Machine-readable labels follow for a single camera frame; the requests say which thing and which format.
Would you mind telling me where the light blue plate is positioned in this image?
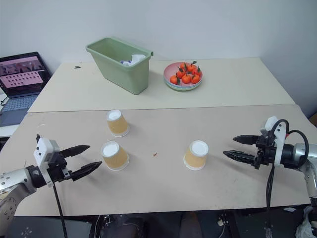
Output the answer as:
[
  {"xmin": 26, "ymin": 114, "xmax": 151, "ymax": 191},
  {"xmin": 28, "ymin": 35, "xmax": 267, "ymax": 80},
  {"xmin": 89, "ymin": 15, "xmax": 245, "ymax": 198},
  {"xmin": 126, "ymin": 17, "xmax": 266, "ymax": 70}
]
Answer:
[{"xmin": 163, "ymin": 79, "xmax": 204, "ymax": 90}]

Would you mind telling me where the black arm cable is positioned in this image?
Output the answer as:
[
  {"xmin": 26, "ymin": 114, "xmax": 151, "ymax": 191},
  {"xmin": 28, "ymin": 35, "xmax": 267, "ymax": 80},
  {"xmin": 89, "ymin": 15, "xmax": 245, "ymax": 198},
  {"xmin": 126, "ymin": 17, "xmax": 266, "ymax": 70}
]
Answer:
[
  {"xmin": 52, "ymin": 182, "xmax": 68, "ymax": 238},
  {"xmin": 265, "ymin": 119, "xmax": 310, "ymax": 224}
]

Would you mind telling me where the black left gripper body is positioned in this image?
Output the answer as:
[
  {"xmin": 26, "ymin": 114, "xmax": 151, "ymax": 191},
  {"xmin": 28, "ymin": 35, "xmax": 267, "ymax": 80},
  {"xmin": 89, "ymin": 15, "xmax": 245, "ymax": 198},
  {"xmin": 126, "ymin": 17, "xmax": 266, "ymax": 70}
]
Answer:
[{"xmin": 48, "ymin": 153, "xmax": 73, "ymax": 183}]

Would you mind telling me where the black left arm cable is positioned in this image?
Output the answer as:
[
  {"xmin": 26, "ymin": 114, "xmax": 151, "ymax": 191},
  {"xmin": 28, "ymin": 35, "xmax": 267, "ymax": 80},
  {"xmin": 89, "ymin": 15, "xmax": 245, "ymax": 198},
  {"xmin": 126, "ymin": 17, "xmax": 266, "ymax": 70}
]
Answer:
[{"xmin": 52, "ymin": 182, "xmax": 68, "ymax": 238}]

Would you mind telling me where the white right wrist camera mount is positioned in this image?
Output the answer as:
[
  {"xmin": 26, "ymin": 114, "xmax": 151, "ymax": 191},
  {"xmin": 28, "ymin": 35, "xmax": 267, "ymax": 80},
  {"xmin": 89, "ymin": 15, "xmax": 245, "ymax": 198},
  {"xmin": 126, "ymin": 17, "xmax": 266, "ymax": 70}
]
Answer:
[{"xmin": 260, "ymin": 115, "xmax": 288, "ymax": 166}]

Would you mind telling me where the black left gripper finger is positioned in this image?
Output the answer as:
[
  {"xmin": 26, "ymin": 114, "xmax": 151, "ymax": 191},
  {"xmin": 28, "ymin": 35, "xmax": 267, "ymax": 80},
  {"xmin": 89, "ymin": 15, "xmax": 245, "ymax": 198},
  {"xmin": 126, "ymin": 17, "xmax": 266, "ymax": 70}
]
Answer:
[
  {"xmin": 70, "ymin": 161, "xmax": 103, "ymax": 181},
  {"xmin": 59, "ymin": 145, "xmax": 91, "ymax": 158}
]

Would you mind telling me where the open laptop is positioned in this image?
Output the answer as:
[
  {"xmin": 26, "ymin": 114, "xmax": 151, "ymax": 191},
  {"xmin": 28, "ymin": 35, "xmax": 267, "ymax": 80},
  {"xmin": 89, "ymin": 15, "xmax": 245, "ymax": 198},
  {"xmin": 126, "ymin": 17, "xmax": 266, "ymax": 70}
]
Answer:
[{"xmin": 0, "ymin": 51, "xmax": 53, "ymax": 127}]

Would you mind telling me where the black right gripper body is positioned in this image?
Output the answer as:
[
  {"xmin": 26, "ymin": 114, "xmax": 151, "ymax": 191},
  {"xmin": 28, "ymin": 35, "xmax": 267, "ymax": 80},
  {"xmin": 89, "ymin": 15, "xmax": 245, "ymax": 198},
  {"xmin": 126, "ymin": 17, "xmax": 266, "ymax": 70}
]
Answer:
[{"xmin": 253, "ymin": 133, "xmax": 277, "ymax": 170}]

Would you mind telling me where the green plastic bin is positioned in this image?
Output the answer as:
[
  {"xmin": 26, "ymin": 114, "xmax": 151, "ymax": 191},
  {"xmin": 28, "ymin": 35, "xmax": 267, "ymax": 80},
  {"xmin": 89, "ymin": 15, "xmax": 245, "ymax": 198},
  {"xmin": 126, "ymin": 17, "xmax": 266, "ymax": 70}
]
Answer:
[{"xmin": 86, "ymin": 37, "xmax": 154, "ymax": 96}]

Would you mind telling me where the pink plate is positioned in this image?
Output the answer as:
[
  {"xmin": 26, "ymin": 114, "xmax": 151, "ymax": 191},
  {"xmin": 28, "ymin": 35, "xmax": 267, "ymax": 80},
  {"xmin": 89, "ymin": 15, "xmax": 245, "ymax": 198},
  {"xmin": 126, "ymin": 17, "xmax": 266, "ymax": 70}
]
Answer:
[{"xmin": 163, "ymin": 62, "xmax": 205, "ymax": 88}]

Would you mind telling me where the light green plate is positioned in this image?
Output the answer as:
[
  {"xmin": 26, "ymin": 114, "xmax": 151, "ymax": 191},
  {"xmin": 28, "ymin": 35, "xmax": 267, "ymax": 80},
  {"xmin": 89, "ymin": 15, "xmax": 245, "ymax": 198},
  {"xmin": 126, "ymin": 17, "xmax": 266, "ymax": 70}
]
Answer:
[{"xmin": 166, "ymin": 83, "xmax": 202, "ymax": 93}]

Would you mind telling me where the crumpled white tissue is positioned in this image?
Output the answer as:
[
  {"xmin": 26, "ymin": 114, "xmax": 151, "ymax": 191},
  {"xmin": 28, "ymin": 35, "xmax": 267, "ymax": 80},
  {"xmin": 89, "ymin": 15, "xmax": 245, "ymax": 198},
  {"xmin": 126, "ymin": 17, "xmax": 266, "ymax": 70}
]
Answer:
[{"xmin": 128, "ymin": 54, "xmax": 147, "ymax": 67}]

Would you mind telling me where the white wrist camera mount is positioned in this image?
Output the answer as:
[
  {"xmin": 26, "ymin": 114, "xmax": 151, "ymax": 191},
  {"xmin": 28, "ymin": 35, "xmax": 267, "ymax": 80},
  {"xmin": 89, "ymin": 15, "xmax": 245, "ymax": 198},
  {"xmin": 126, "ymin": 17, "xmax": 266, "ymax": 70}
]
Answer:
[
  {"xmin": 33, "ymin": 137, "xmax": 60, "ymax": 187},
  {"xmin": 260, "ymin": 115, "xmax": 288, "ymax": 166}
]

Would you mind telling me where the brown paper cup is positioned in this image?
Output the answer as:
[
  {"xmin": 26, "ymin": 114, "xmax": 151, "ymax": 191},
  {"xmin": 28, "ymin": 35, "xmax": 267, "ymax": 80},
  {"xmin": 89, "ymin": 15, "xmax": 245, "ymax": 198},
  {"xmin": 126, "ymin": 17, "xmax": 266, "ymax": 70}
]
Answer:
[
  {"xmin": 106, "ymin": 109, "xmax": 131, "ymax": 137},
  {"xmin": 101, "ymin": 140, "xmax": 130, "ymax": 172},
  {"xmin": 183, "ymin": 140, "xmax": 209, "ymax": 171}
]

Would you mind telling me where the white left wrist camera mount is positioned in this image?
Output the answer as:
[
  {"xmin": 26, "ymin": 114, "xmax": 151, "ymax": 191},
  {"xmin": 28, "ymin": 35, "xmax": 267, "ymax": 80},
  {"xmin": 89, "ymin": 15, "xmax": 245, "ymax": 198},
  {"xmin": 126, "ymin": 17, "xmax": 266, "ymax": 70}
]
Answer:
[{"xmin": 33, "ymin": 137, "xmax": 60, "ymax": 187}]

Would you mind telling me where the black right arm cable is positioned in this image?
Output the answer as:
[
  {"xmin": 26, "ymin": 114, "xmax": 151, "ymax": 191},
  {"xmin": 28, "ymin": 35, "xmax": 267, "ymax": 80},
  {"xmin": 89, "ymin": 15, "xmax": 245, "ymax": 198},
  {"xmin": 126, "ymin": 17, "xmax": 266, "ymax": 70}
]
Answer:
[{"xmin": 265, "ymin": 119, "xmax": 310, "ymax": 224}]

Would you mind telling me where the white plastic bag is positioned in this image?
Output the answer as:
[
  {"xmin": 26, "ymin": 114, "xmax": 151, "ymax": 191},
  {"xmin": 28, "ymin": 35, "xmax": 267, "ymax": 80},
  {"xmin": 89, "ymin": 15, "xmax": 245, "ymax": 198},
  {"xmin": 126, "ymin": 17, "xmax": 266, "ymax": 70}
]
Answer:
[{"xmin": 295, "ymin": 205, "xmax": 317, "ymax": 238}]

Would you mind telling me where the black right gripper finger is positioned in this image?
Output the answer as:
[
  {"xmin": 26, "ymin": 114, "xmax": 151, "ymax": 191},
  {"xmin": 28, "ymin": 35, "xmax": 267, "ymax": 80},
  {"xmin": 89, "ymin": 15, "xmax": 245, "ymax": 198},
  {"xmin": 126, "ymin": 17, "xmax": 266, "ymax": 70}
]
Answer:
[
  {"xmin": 233, "ymin": 134, "xmax": 260, "ymax": 145},
  {"xmin": 223, "ymin": 150, "xmax": 257, "ymax": 167}
]

